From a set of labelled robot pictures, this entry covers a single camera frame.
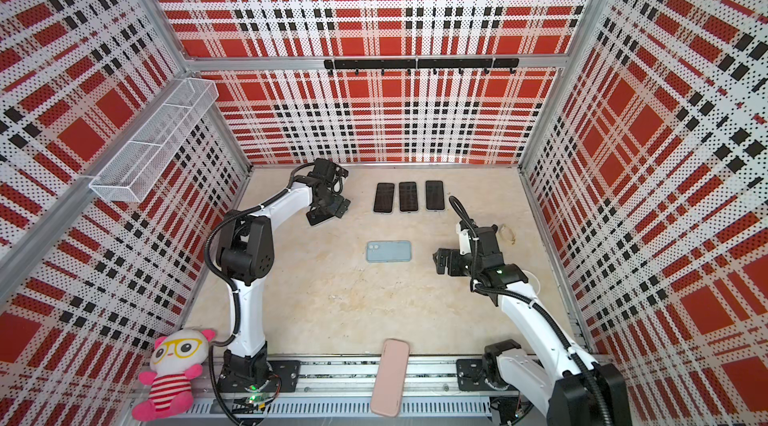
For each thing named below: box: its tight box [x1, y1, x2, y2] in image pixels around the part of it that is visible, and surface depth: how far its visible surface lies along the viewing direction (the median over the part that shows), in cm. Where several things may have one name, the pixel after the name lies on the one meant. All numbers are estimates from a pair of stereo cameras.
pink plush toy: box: [132, 328, 216, 420], surface depth 72 cm
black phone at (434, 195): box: [425, 180, 445, 210], surface depth 114 cm
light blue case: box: [366, 240, 413, 263], surface depth 99 cm
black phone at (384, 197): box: [373, 182, 395, 213], surface depth 113 cm
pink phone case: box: [370, 338, 411, 418], surface depth 74 cm
